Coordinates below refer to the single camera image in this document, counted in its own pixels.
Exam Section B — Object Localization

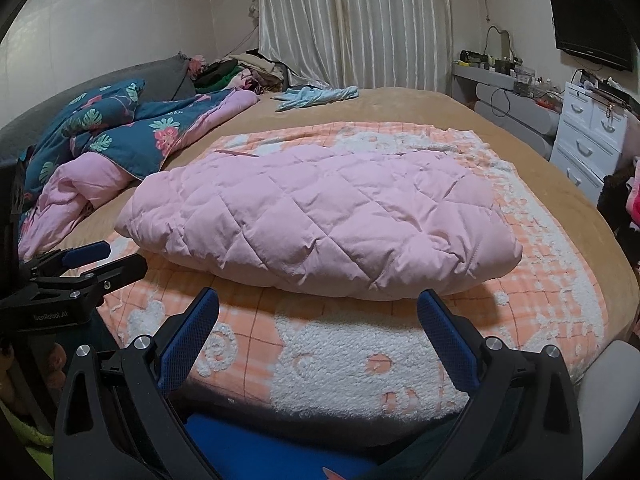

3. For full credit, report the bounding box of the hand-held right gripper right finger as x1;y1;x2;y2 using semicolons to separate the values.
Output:
417;289;583;480

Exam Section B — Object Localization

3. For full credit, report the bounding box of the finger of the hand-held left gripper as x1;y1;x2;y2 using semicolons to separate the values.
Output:
30;252;149;307
20;240;112;282

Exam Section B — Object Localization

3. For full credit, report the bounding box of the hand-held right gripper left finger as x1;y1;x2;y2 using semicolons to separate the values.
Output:
52;287;221;480

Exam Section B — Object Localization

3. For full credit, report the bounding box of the pink quilted jacket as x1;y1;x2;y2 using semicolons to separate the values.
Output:
114;149;523;302

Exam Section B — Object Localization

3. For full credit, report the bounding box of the pile of clothes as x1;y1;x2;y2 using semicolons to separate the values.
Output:
187;49;291;95

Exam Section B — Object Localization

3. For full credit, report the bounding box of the person's left hand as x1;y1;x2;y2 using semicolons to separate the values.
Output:
0;341;70;403

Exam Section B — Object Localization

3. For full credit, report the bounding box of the orange checked fleece blanket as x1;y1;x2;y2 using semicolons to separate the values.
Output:
95;121;611;421

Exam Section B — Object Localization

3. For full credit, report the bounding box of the yellow-green cloth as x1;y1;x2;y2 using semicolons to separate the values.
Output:
4;404;57;463

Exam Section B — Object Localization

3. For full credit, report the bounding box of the teal floral duvet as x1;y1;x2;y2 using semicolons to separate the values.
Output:
17;77;261;261

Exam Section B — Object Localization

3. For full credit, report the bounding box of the person's blue clothing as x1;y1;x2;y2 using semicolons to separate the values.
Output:
185;412;381;480

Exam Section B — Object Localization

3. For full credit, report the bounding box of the grey headboard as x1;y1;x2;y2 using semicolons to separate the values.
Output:
0;55;193;161

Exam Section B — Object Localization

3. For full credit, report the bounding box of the dark cloth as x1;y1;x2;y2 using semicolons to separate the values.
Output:
597;175;637;261

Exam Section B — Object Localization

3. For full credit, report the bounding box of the pink patterned cloth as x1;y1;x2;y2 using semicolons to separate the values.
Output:
627;157;640;231

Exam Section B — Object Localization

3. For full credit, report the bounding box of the bed with tan cover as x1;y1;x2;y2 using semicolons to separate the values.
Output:
50;87;633;386

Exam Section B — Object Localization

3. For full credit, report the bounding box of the white drawer chest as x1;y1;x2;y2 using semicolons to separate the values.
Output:
550;80;630;206

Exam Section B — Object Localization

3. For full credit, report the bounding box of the light blue cloth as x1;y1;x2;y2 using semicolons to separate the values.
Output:
274;85;360;112

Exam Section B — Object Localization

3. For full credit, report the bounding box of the small table mirror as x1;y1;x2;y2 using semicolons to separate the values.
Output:
485;27;512;61

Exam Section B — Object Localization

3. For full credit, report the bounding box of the white striped curtain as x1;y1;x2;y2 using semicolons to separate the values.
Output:
255;0;453;93

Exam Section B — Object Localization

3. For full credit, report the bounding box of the black television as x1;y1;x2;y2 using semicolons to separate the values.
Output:
549;0;635;72

